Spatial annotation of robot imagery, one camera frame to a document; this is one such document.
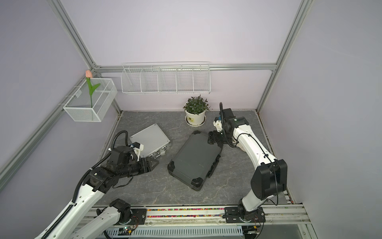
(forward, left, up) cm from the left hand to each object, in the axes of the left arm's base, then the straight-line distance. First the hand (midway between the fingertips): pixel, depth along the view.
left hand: (154, 165), depth 72 cm
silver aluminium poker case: (+22, +5, -14) cm, 27 cm away
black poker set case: (+7, -20, -13) cm, 25 cm away
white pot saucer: (+41, -30, -18) cm, 54 cm away
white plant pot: (+38, -22, -11) cm, 45 cm away
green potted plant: (+40, -24, 0) cm, 47 cm away
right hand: (+13, -32, -2) cm, 35 cm away
